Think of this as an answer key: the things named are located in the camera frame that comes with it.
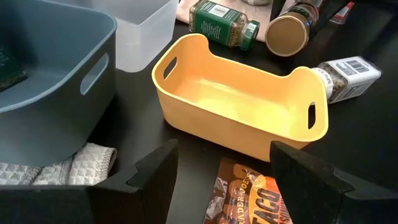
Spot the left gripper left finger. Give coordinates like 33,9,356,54
88,139,180,224

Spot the white-capped spice jar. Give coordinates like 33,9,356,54
312,55,382,105

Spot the frosted translucent plastic bin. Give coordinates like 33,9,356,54
51,0,180,73

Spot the teal plastic bin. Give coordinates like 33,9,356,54
0,0,118,167

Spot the white waffle cloth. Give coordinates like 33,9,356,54
0,142,118,187

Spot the orange taco seasoning packet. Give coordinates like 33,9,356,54
202,156,295,224

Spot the green-labelled spice bottle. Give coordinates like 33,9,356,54
188,0,261,52

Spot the brown-capped spice jar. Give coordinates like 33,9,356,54
265,1,321,58

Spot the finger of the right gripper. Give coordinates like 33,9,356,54
269,0,287,22
310,0,351,32

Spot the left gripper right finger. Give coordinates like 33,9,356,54
270,141,355,224

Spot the small yellow plastic bin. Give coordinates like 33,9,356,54
151,33,330,163

